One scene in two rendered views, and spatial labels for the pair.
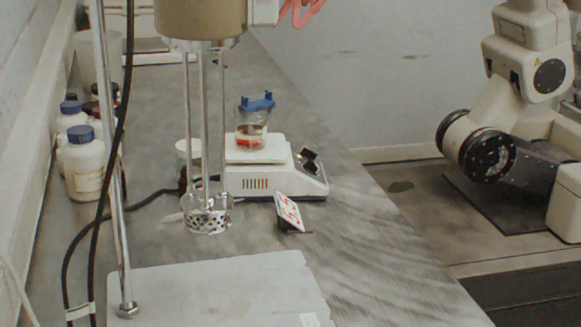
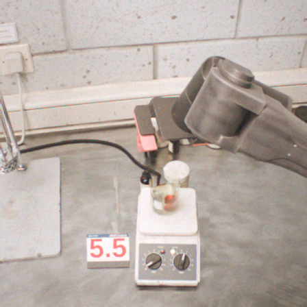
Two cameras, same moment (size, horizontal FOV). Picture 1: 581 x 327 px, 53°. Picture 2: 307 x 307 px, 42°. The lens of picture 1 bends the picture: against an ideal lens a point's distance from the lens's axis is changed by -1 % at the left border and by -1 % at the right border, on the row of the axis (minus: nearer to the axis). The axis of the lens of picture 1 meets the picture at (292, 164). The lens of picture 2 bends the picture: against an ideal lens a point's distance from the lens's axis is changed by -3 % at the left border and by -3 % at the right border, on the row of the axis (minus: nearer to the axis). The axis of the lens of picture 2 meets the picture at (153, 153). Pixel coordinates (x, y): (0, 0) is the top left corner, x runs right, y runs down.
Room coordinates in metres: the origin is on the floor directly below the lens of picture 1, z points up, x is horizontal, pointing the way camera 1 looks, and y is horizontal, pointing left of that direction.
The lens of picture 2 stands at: (1.05, -0.46, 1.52)
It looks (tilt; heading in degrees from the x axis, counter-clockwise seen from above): 44 degrees down; 97
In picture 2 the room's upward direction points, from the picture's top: straight up
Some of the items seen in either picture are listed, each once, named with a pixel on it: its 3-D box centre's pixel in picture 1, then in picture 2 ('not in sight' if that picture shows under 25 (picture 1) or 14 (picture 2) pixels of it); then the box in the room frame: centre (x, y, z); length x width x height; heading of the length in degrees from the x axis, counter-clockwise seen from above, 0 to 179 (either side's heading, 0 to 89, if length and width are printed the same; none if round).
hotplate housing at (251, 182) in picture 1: (268, 167); (167, 232); (1.02, 0.05, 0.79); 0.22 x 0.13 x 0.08; 96
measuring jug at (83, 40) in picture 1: (100, 60); not in sight; (1.56, 0.54, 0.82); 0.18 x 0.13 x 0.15; 22
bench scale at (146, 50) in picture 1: (152, 50); not in sight; (1.87, 0.47, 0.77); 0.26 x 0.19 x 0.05; 110
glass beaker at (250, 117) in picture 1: (249, 127); (164, 192); (1.01, 0.08, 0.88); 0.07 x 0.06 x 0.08; 112
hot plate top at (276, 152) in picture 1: (254, 147); (168, 210); (1.02, 0.07, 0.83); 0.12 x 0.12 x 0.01; 6
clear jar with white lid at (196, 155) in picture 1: (191, 163); (176, 181); (1.02, 0.20, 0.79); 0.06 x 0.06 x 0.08
